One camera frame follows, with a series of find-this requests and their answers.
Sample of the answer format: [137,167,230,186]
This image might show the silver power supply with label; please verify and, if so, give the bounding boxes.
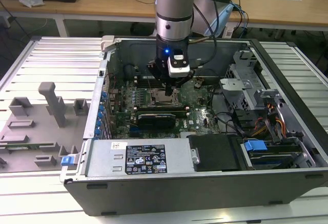
[85,139,200,176]

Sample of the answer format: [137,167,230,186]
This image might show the pale blue teach pendant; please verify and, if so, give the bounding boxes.
[204,3,234,39]

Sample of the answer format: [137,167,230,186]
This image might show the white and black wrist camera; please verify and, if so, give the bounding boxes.
[167,53,192,78]

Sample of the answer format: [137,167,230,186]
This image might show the black camera cable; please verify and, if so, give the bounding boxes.
[189,0,220,67]

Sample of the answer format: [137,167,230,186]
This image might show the open PC case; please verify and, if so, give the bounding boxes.
[59,35,328,216]

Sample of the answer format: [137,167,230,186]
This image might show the orange and yellow wires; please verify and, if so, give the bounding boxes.
[252,115,287,137]

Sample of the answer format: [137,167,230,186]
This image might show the green motherboard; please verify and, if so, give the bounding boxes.
[110,76,224,140]

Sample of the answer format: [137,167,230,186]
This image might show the RAM slot with white clips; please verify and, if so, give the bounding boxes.
[133,80,162,87]
[133,75,161,82]
[132,109,191,117]

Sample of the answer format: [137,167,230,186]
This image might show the crumpled white paper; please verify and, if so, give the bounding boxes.
[18,0,46,9]

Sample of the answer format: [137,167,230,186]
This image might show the blue disk carrier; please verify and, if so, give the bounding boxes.
[244,139,269,155]

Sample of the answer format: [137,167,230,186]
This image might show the black bay cover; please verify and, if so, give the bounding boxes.
[188,133,247,173]

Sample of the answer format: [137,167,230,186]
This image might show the blue case latch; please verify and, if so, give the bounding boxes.
[60,154,80,168]

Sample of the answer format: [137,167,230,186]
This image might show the blue cable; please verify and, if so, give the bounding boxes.
[231,2,250,38]

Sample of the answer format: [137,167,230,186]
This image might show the CPU socket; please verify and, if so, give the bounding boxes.
[145,87,182,107]

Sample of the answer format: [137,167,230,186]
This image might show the thin red wire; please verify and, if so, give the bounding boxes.
[105,73,117,93]

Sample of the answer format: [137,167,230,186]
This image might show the wooden desk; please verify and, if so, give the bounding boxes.
[0,0,328,33]

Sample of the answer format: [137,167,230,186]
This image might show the black graphics card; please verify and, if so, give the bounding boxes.
[136,112,178,131]

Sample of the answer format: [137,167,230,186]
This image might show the dark disk drive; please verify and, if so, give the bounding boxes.
[246,149,301,170]

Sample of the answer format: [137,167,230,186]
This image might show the grey parts rack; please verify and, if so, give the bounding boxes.
[0,81,91,174]

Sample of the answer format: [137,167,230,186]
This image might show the metal socket cover frame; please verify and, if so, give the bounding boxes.
[149,88,180,106]

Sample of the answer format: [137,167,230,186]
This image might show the silver perforated drive cage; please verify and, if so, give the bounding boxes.
[219,51,282,111]

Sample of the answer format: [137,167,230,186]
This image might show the grey case handle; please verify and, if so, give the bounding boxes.
[99,35,116,53]

